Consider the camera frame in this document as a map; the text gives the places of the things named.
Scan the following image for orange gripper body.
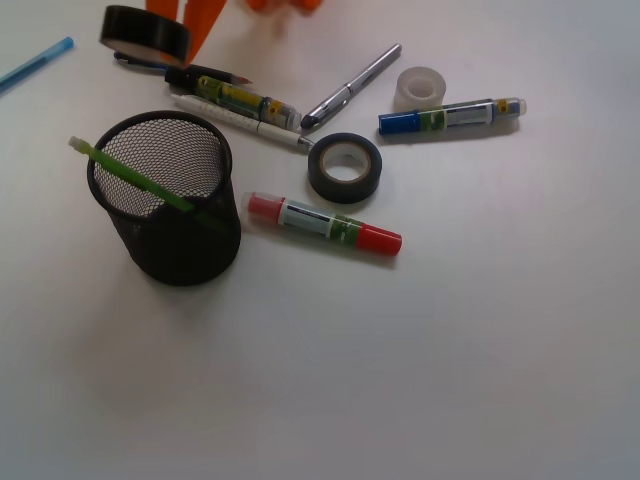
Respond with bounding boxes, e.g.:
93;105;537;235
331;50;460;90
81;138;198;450
247;0;323;13

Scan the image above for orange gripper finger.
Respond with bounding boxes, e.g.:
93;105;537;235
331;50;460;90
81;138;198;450
145;0;225;64

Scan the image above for clear tape roll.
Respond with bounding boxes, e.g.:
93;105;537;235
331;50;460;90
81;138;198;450
394;67;446;112

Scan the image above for black tape roll white core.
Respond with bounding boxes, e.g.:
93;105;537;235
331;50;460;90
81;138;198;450
308;133;383;204

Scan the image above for black and blue pen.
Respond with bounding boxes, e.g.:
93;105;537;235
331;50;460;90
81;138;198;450
113;52;251;85

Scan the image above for white pen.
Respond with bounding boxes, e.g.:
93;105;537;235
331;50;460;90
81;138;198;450
170;94;315;152

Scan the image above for silver pen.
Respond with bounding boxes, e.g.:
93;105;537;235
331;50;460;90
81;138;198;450
300;43;403;131

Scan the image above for light blue pen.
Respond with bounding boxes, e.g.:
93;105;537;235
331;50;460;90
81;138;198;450
0;37;75;94

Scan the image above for black mesh pen holder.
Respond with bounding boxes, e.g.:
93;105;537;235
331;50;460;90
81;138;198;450
87;110;241;286

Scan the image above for black cap marker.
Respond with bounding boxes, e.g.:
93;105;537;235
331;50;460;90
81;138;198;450
165;67;302;131

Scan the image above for green mechanical pencil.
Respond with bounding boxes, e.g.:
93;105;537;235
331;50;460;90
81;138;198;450
68;136;229;235

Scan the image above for red marker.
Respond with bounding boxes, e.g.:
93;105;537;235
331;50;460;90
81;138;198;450
243;192;403;257

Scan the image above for blue marker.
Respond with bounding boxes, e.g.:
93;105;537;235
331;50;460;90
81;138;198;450
378;97;527;136

